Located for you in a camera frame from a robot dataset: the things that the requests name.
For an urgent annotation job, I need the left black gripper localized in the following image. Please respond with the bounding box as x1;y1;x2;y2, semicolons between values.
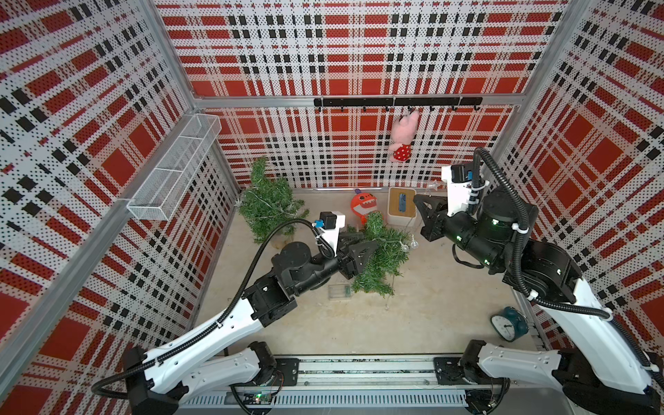
291;231;375;297

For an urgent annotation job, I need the small christmas tree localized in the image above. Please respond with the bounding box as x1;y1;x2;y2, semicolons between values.
351;212;411;297
236;157;310;244

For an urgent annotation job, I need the clear star string light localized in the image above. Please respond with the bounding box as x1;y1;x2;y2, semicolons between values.
237;178;418;297

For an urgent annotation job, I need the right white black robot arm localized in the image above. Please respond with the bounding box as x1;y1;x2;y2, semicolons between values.
413;148;663;414

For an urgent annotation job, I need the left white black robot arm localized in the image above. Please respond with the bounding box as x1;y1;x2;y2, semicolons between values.
91;212;378;414

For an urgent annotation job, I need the white wooden tissue box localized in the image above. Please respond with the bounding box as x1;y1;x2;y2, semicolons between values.
387;187;418;228

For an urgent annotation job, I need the red shark plush toy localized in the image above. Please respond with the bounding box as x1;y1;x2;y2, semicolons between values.
350;188;378;226

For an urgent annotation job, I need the pink pig plush toy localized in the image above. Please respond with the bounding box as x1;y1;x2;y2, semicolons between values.
388;111;420;164

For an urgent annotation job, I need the green alarm clock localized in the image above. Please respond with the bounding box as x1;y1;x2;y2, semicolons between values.
489;306;529;342

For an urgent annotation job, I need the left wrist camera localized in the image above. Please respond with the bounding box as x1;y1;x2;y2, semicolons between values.
312;211;346;259

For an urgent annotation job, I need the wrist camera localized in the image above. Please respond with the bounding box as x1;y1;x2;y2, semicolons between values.
312;211;346;259
441;163;479;217

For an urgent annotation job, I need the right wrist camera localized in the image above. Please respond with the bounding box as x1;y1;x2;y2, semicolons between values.
441;163;479;217

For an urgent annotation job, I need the black hook rail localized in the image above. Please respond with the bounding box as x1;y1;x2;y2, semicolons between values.
313;96;483;110

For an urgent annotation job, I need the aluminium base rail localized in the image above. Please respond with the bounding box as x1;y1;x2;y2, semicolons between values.
181;354;572;411

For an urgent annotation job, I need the white wire mesh shelf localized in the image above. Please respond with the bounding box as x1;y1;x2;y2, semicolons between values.
128;113;221;221

